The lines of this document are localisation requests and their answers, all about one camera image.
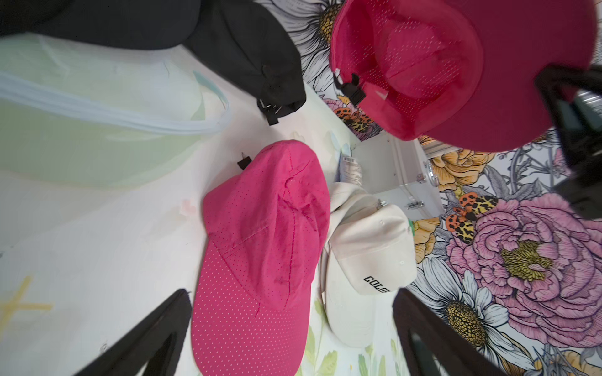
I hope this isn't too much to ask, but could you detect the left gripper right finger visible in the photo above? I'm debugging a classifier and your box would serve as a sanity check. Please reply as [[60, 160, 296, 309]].
[[393, 289, 505, 376]]

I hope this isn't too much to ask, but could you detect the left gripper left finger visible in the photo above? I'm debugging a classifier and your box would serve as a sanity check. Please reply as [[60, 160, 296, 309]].
[[78, 289, 192, 376]]

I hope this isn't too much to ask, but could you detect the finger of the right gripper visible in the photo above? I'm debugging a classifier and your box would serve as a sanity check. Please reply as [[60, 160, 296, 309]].
[[535, 64, 601, 220]]

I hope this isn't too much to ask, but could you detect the pink cap front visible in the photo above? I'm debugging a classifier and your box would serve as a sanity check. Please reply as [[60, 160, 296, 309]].
[[191, 140, 330, 375]]

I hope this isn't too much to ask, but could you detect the pink cap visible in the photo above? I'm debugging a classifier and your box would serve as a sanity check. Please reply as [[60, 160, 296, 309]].
[[191, 140, 330, 375], [330, 0, 598, 152]]

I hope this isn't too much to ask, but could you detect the white Colorado cap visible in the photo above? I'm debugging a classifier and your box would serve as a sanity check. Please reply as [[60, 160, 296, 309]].
[[319, 183, 417, 348]]

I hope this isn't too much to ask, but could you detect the pink cap back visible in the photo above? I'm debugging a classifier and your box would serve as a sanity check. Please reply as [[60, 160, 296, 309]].
[[330, 0, 598, 152]]

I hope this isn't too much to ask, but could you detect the silver first aid case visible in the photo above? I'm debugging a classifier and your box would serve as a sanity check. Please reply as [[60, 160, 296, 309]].
[[351, 133, 444, 221]]

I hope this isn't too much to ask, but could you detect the white blue tube package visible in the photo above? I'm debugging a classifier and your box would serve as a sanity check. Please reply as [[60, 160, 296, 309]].
[[337, 154, 362, 186]]

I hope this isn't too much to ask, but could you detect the black cap back centre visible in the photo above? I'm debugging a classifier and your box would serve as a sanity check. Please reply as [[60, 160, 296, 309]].
[[184, 1, 307, 125]]

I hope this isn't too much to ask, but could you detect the black cap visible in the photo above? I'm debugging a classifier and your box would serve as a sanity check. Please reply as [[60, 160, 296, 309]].
[[184, 1, 307, 125], [1, 0, 202, 50]]

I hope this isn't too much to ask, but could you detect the black cap back left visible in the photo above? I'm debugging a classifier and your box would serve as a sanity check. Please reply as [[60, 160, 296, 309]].
[[1, 0, 202, 50]]

